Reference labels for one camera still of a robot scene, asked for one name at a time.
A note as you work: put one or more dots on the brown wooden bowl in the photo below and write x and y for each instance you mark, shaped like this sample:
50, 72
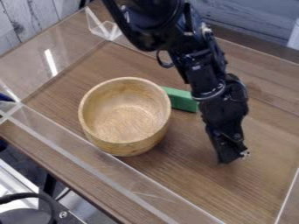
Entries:
124, 115

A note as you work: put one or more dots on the green rectangular block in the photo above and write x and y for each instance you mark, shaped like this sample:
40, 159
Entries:
182, 100

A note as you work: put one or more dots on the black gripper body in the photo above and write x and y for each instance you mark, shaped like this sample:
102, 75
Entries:
223, 98

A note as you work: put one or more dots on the blue object at left edge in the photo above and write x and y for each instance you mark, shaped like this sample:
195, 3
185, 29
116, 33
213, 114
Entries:
6, 98

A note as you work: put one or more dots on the black metal table bracket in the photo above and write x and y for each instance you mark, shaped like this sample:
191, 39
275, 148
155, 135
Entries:
55, 190

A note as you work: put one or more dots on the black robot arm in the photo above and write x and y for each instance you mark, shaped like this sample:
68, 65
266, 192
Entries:
167, 25

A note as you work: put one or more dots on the clear acrylic tray walls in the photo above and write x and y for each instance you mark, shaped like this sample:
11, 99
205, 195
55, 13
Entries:
175, 184

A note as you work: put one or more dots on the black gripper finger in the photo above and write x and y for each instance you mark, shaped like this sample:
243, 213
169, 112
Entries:
223, 148
239, 150

